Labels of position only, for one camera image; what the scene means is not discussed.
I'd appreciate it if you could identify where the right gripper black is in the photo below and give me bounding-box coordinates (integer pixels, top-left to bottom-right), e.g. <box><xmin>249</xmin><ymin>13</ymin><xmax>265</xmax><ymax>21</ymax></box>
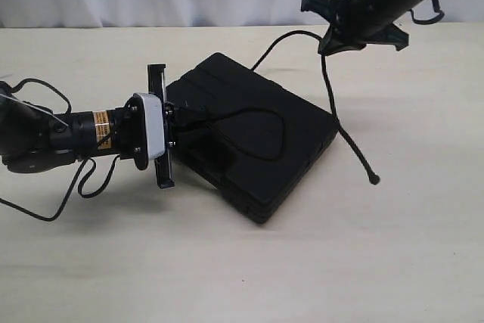
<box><xmin>300</xmin><ymin>0</ymin><xmax>445</xmax><ymax>55</ymax></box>

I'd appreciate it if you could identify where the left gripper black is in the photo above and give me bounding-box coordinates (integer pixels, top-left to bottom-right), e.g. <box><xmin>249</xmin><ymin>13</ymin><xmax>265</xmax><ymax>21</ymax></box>
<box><xmin>147</xmin><ymin>64</ymin><xmax>208</xmax><ymax>189</ymax></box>

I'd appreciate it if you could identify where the black plastic carrying case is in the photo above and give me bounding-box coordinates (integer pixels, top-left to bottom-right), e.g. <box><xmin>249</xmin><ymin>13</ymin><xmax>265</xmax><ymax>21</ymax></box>
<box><xmin>166</xmin><ymin>53</ymin><xmax>337</xmax><ymax>224</ymax></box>

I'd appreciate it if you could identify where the black braided frayed cord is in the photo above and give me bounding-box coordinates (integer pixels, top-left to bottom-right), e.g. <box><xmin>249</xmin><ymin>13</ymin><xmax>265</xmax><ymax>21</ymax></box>
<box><xmin>203</xmin><ymin>30</ymin><xmax>381</xmax><ymax>187</ymax></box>

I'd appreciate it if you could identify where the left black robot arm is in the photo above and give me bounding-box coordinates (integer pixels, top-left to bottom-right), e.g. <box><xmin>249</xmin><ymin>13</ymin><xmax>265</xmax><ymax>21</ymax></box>
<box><xmin>1</xmin><ymin>64</ymin><xmax>209</xmax><ymax>188</ymax></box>

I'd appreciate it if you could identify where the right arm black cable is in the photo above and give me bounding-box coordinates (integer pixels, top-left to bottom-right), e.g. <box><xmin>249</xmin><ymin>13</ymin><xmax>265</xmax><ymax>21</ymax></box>
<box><xmin>410</xmin><ymin>0</ymin><xmax>445</xmax><ymax>25</ymax></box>

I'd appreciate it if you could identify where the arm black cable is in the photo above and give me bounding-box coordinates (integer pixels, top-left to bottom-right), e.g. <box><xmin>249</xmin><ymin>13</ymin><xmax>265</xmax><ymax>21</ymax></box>
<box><xmin>410</xmin><ymin>0</ymin><xmax>445</xmax><ymax>25</ymax></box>
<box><xmin>0</xmin><ymin>78</ymin><xmax>122</xmax><ymax>222</ymax></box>

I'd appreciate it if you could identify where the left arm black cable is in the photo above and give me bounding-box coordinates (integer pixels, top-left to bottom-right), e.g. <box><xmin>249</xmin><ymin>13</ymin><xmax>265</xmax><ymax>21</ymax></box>
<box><xmin>0</xmin><ymin>78</ymin><xmax>122</xmax><ymax>222</ymax></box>

